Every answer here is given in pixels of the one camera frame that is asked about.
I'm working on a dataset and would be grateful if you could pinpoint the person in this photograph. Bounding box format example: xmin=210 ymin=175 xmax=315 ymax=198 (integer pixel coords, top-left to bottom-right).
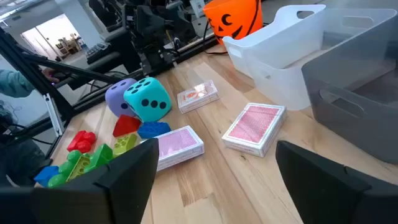
xmin=0 ymin=67 xmax=60 ymax=187

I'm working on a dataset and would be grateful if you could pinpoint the person's hand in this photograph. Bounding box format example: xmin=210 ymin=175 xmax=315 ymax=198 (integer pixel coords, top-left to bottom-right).
xmin=41 ymin=67 xmax=60 ymax=83

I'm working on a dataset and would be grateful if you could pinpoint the clear-wrapped playing card deck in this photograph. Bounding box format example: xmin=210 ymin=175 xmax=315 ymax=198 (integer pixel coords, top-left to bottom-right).
xmin=177 ymin=79 xmax=220 ymax=114

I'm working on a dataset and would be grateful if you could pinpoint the blue toy block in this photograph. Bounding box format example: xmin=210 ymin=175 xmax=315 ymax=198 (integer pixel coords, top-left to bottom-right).
xmin=34 ymin=165 xmax=60 ymax=189
xmin=137 ymin=121 xmax=172 ymax=140

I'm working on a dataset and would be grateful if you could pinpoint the red toy block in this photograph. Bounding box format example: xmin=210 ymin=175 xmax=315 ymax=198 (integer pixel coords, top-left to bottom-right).
xmin=66 ymin=129 xmax=97 ymax=154
xmin=112 ymin=114 xmax=142 ymax=138

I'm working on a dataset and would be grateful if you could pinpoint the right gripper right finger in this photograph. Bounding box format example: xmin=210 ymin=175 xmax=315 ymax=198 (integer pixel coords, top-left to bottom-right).
xmin=275 ymin=140 xmax=398 ymax=224

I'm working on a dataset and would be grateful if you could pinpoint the long green toy block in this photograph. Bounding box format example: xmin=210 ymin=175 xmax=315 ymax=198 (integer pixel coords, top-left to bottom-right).
xmin=47 ymin=149 xmax=84 ymax=189

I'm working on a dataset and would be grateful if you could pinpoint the lime toy block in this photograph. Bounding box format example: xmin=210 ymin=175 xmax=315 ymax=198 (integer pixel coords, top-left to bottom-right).
xmin=112 ymin=133 xmax=139 ymax=157
xmin=65 ymin=154 xmax=91 ymax=183

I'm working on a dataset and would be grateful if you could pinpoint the teal foam die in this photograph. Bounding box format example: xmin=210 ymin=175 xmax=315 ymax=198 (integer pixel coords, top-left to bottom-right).
xmin=123 ymin=77 xmax=173 ymax=123

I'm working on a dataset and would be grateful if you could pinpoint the red-backed playing card deck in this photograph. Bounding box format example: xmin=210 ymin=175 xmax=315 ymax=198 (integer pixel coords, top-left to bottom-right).
xmin=221 ymin=102 xmax=288 ymax=159

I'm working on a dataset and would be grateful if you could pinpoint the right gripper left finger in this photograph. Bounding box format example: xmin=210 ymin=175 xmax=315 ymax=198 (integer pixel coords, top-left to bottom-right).
xmin=0 ymin=138 xmax=160 ymax=224

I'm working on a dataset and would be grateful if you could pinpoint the orange pumpkin bucket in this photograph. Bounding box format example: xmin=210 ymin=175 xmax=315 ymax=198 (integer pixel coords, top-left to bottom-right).
xmin=203 ymin=0 xmax=264 ymax=45

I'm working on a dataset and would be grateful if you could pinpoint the pink playing card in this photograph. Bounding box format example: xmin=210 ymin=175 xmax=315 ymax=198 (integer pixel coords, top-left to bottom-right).
xmin=140 ymin=124 xmax=205 ymax=172

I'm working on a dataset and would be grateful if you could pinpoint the black keyboard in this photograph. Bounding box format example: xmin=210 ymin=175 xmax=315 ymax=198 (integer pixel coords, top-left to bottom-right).
xmin=85 ymin=42 xmax=109 ymax=65

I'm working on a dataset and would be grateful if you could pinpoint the clear plastic bin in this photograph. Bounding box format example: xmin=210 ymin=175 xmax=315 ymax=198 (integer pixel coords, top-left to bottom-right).
xmin=300 ymin=7 xmax=398 ymax=165

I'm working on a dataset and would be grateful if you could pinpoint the purple foam die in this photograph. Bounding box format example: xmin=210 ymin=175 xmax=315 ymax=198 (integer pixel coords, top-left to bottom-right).
xmin=104 ymin=78 xmax=138 ymax=118

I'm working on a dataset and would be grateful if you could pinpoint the black cable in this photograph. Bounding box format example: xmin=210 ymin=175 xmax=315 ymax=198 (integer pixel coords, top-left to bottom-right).
xmin=202 ymin=21 xmax=230 ymax=57

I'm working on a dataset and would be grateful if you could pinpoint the white plastic bin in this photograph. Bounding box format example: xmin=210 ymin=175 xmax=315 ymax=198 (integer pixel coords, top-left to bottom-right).
xmin=222 ymin=4 xmax=327 ymax=111

